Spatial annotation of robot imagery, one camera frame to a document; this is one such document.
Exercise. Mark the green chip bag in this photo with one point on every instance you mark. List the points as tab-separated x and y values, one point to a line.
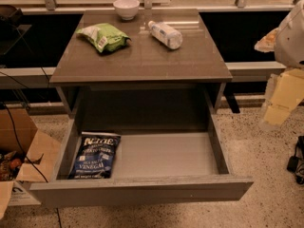
104	37

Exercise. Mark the snack items in box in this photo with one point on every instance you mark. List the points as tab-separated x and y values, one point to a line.
10	163

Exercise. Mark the grey counter cabinet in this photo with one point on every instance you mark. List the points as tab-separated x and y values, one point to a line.
144	86

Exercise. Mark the white plastic bottle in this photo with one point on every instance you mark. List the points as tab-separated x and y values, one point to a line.
165	34

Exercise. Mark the blue Kettle chip bag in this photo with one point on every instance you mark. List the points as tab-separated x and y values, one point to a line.
95	156

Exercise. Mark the dark desk at left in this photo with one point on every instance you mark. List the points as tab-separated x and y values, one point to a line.
11	28

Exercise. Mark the open grey top drawer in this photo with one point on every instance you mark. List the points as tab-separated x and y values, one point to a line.
170	151

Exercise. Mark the black power adapter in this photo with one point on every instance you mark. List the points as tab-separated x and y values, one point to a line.
296	161

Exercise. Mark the white ceramic bowl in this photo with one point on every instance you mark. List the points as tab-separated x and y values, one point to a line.
126	9

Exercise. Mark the brown cardboard box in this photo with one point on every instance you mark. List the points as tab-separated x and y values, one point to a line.
38	153

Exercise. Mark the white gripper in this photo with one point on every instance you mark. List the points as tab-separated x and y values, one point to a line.
291	43

